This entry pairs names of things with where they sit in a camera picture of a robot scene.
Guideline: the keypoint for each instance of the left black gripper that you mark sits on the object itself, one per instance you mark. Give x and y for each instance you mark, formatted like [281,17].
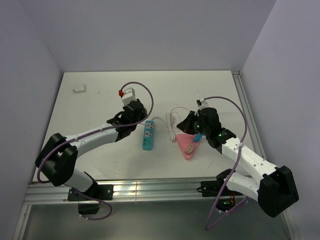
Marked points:
[143,115]

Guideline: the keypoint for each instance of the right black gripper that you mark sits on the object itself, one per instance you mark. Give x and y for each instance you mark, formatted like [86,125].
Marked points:
[186,126]

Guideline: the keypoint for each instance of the pink triangular power strip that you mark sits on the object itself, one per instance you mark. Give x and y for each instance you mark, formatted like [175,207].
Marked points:
[183,140]

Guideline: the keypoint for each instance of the small blue adapter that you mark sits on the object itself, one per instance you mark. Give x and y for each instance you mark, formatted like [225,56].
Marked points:
[197,138]

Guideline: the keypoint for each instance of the white wall charger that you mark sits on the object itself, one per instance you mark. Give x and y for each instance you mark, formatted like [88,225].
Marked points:
[79,88]

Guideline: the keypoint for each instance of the teal power strip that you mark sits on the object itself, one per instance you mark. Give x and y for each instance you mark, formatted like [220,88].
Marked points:
[148,135]

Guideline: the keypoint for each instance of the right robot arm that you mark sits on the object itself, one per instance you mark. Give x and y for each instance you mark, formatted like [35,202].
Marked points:
[273,187]

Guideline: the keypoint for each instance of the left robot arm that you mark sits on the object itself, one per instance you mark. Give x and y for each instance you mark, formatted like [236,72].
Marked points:
[57,160]

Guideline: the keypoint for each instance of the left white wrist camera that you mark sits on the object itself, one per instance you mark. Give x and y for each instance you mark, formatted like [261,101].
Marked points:
[127,95]

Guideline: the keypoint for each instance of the right side aluminium rail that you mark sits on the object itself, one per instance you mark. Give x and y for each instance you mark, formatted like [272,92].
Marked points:
[253,131]

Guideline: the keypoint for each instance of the aluminium rail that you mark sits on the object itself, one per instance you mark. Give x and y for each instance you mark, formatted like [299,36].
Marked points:
[124,191]
[253,131]

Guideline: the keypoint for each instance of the front aluminium rail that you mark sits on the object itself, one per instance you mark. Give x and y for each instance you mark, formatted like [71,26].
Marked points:
[124,191]

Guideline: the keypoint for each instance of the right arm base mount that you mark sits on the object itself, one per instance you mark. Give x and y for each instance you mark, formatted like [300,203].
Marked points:
[211,188]

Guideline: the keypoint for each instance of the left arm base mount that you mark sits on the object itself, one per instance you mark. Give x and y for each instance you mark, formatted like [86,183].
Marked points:
[91,201]

